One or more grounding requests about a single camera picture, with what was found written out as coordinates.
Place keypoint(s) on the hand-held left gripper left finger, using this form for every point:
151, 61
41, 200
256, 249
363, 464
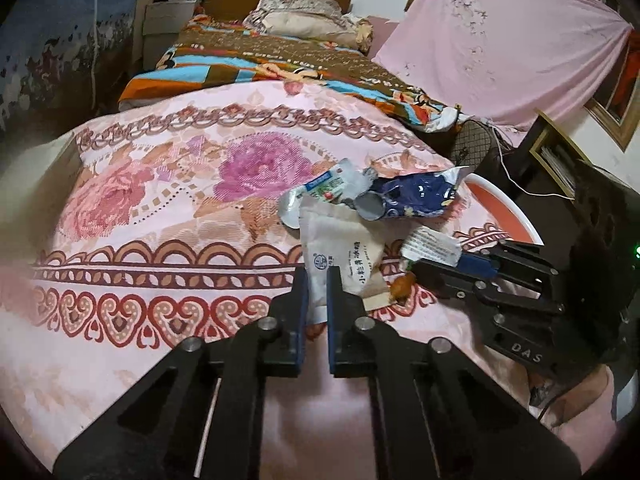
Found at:
301, 310

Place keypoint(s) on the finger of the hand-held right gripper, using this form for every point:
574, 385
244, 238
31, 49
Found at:
450, 280
477, 263

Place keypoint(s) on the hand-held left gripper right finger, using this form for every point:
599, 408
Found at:
334, 310

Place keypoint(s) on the small white printed wrapper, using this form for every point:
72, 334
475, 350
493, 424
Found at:
432, 247

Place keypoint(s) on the brown food scrap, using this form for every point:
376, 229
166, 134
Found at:
402, 287

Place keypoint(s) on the orange bucket with white rim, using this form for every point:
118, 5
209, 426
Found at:
505, 210

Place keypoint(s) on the white packet with blue print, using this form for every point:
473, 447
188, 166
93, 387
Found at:
340, 245

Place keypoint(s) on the dark blue foil wrapper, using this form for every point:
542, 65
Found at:
415, 195

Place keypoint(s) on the white green wrapper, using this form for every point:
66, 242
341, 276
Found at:
325, 187

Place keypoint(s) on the stack of papers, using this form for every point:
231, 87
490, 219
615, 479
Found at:
557, 165

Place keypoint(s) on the checked pattern suitcase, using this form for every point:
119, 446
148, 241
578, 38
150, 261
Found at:
475, 145

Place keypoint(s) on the wooden desk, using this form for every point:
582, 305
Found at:
545, 135

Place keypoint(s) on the pink floral blanket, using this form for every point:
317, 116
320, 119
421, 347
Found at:
175, 210

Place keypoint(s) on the red cloth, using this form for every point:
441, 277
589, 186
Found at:
629, 75

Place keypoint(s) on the pink hanging sheet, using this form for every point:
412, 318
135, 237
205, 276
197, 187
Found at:
500, 50

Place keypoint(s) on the colourful cartoon blanket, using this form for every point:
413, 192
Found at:
280, 65

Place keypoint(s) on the yellow cloth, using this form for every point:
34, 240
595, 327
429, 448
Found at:
361, 35

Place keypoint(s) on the floral pillow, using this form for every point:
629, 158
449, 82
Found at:
300, 15

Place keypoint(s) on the white nightstand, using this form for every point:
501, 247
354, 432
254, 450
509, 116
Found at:
167, 30

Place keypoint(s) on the blue fabric wardrobe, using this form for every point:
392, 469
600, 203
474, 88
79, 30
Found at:
50, 35

